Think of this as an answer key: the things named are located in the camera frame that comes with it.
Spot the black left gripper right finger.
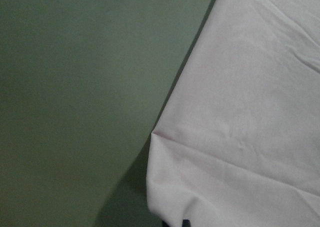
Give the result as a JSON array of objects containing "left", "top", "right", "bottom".
[{"left": 182, "top": 219, "right": 191, "bottom": 227}]

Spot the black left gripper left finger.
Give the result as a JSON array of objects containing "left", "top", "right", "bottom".
[{"left": 161, "top": 221, "right": 168, "bottom": 227}]

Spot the pink Snoopy t-shirt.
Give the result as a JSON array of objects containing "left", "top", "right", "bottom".
[{"left": 146, "top": 0, "right": 320, "bottom": 227}]

